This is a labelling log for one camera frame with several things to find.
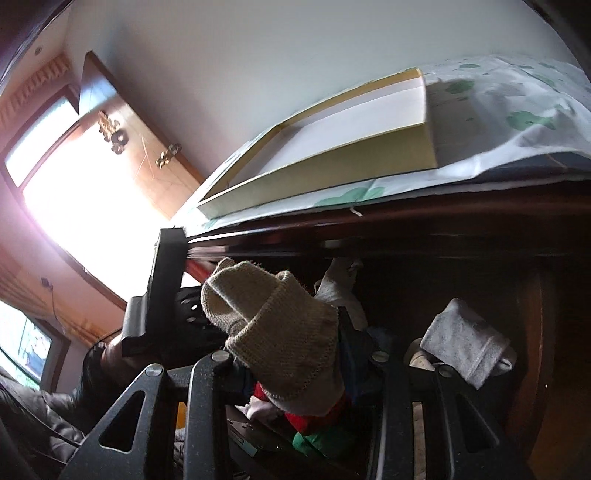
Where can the grey folded underwear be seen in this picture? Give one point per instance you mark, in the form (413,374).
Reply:
(462,339)

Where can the wooden door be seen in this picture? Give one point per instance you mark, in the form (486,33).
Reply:
(168,188)

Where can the brass door knob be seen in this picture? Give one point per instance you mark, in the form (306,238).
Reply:
(167,155)

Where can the dark wooden dresser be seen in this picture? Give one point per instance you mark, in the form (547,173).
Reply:
(506,253)

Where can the green underwear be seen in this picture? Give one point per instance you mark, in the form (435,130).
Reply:
(313,445)

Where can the beige knitted underwear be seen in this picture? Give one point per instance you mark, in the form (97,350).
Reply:
(286,337)

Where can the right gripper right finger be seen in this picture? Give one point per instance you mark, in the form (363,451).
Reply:
(461,439)

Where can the gold door ornament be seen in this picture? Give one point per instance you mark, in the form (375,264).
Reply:
(112,132)

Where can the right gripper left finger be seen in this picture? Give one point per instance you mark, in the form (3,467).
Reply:
(135,438)

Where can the white dotted underwear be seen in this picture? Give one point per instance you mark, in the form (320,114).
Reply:
(336,289)

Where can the bright red underwear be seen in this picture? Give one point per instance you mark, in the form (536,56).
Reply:
(304,424)

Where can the shallow gold cardboard tray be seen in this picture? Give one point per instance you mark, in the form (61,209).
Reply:
(381,128)

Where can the white green-patterned table cloth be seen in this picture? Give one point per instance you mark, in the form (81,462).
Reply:
(485,112)

